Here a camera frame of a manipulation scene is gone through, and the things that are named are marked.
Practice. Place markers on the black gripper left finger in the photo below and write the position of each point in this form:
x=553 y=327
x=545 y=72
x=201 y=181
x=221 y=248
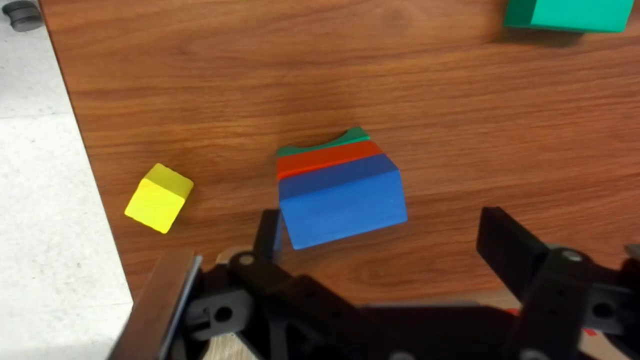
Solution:
x=269 y=233

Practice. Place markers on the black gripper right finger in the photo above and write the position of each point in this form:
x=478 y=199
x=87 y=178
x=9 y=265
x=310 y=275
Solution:
x=512 y=242

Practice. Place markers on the blue rectangular block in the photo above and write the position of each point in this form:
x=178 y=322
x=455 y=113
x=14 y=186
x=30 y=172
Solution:
x=342 y=207

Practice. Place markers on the red rectangular block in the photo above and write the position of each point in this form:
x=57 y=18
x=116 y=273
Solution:
x=326 y=158

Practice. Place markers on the green arch block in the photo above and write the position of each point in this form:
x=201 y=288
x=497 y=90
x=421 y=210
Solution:
x=332 y=140

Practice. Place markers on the green rectangular block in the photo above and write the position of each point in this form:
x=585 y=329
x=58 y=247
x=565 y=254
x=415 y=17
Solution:
x=573 y=12

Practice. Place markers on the large yellow cube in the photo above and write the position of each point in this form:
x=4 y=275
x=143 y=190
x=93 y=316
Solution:
x=158 y=200

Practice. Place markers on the black caster wheel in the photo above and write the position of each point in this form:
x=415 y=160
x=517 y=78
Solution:
x=21 y=12

